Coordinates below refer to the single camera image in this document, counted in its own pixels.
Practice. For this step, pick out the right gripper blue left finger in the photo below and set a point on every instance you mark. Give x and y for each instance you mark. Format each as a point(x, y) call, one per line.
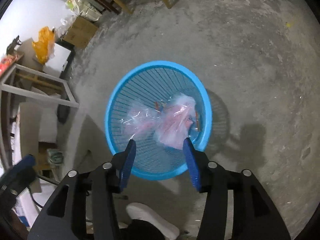
point(127, 159)

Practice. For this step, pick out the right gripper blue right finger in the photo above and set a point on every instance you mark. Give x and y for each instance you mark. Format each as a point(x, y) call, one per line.
point(193, 159)

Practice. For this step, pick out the clear plastic bag trash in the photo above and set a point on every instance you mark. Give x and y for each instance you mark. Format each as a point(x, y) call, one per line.
point(168, 123)

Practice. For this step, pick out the blue plastic mesh trash basket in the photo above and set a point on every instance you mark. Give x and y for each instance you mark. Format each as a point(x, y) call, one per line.
point(152, 82)

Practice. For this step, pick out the white shoe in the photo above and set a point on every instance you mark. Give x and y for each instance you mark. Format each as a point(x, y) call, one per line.
point(139, 211)

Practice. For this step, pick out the white foam box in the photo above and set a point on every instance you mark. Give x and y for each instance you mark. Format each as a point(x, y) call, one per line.
point(57, 61)

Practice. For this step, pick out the brown cardboard box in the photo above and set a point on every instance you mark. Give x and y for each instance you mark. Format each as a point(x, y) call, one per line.
point(80, 33)

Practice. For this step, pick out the orange plastic bag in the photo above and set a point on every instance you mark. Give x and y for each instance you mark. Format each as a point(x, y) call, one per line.
point(44, 46)

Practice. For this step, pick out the white plastic bags pile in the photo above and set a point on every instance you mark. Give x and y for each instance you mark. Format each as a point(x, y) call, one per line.
point(80, 8)

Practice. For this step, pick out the grey metal frame shelf table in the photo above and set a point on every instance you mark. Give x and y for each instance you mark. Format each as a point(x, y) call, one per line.
point(43, 116)

